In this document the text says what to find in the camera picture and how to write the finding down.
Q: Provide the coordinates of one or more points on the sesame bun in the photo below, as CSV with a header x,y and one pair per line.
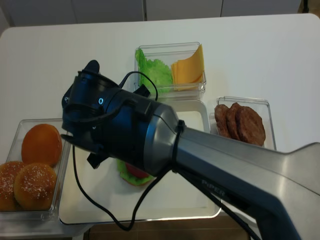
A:
x,y
34,187
8,173

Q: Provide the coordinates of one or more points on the green lettuce leaves in container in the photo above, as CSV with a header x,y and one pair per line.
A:
x,y
159,73

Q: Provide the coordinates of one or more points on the white paper liner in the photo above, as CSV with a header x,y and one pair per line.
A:
x,y
105,186

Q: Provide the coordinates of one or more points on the sesame bun left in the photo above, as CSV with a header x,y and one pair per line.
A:
x,y
8,173

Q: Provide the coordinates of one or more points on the lettuce leaf on bun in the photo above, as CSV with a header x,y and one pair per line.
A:
x,y
121,167

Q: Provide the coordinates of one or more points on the sesame bun right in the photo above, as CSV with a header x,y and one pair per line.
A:
x,y
34,187

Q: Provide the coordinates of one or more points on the clear patty tomato container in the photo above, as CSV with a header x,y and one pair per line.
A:
x,y
261,106

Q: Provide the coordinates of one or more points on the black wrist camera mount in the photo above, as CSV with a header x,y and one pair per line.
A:
x,y
95,159

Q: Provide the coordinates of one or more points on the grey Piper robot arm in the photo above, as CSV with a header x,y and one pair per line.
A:
x,y
281,191

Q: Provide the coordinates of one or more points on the brown patty rear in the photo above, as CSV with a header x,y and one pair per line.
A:
x,y
220,112

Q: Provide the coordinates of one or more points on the clear lettuce cheese container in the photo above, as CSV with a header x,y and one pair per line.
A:
x,y
170,53

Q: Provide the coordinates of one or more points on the brown patty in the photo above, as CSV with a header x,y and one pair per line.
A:
x,y
231,122
250,126
220,112

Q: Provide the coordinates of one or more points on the clear bun container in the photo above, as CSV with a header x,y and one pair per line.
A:
x,y
59,168

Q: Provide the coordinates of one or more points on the plain bun in container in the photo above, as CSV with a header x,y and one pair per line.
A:
x,y
42,144

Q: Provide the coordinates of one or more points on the yellow cheese slices stack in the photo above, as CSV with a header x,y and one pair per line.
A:
x,y
190,70

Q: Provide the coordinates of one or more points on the white serving tray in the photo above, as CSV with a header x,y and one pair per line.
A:
x,y
74,208

